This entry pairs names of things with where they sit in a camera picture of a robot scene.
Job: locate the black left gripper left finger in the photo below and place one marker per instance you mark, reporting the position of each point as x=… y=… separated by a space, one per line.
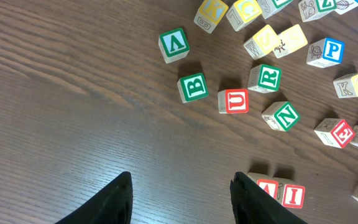
x=111 y=205

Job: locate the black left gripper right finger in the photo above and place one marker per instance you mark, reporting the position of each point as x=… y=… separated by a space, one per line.
x=252 y=205

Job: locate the red A block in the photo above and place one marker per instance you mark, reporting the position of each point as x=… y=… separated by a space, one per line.
x=266 y=183

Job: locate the red I block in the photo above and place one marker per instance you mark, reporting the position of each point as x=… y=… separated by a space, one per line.
x=290 y=194

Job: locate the green N block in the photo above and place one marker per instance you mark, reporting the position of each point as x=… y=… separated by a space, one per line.
x=281 y=116

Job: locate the red U block lower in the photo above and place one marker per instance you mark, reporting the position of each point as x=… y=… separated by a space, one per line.
x=233 y=101

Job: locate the red E block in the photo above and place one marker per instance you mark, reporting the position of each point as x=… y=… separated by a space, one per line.
x=335 y=132

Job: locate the green R block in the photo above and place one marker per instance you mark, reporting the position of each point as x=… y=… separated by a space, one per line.
x=264 y=78

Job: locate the green B block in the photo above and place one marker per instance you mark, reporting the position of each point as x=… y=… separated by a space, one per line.
x=192 y=87

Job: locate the yellow block centre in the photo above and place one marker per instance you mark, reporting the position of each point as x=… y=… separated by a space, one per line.
x=347 y=86

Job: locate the yellow block middle cluster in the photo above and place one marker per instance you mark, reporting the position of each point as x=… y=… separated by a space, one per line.
x=262 y=43

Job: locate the yellow block cluster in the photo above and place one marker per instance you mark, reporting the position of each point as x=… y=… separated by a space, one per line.
x=262 y=43
x=209 y=14
x=291 y=40
x=242 y=13

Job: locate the yellow block right cluster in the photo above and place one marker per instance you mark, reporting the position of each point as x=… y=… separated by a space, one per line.
x=291 y=40

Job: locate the green A block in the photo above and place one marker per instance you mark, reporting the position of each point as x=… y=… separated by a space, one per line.
x=173 y=45

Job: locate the blue P block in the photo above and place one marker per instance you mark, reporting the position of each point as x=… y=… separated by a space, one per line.
x=325 y=53

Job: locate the yellow block upper cluster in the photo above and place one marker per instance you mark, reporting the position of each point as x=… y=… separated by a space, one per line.
x=242 y=13

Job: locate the yellow block left cluster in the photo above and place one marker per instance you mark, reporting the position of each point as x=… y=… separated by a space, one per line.
x=209 y=14

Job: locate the green 7 block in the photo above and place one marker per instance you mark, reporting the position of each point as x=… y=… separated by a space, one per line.
x=271 y=7

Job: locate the green Z block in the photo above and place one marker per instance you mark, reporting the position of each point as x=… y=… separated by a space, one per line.
x=311 y=10

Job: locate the blue block top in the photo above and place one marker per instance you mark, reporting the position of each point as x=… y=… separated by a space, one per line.
x=344 y=6

